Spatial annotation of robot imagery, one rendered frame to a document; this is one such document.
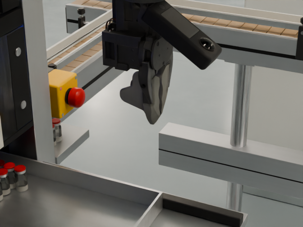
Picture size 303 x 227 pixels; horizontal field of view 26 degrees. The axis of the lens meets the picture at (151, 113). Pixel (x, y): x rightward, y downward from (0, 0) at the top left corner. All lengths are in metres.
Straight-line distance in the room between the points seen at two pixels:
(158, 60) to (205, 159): 1.13
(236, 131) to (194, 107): 1.47
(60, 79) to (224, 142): 0.86
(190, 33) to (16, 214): 0.46
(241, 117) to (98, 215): 0.90
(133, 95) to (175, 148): 1.11
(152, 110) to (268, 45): 0.87
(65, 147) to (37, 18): 0.31
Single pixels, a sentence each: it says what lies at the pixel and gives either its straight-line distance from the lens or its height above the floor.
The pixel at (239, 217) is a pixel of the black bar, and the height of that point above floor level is 0.90.
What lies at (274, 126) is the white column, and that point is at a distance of 2.60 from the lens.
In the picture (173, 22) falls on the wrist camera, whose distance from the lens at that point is 0.91.
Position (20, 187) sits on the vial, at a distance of 1.22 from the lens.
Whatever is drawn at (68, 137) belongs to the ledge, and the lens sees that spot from 1.38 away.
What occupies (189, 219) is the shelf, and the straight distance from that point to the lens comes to 1.14.
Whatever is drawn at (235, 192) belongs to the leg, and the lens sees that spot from 2.09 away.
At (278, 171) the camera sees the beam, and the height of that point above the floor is 0.51.
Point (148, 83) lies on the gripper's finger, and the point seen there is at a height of 1.17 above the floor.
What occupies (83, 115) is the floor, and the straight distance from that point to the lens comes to 3.36.
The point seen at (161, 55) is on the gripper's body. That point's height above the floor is 1.20.
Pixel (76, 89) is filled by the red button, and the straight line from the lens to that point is 1.27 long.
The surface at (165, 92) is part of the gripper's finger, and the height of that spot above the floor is 1.13.
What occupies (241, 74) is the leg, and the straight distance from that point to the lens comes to 1.89.
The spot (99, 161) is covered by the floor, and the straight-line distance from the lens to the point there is 2.97.
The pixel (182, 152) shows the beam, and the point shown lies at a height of 0.50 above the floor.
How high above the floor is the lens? 1.56
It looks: 28 degrees down
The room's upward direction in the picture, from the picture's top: straight up
